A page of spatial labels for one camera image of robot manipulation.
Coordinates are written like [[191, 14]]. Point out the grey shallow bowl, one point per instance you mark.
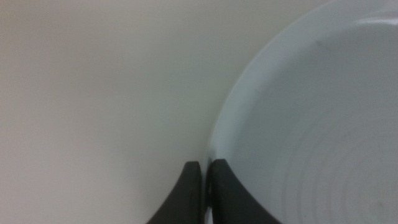
[[311, 124]]

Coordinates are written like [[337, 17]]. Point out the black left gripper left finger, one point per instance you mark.
[[186, 199]]

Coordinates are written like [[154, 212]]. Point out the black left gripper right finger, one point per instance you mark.
[[230, 202]]

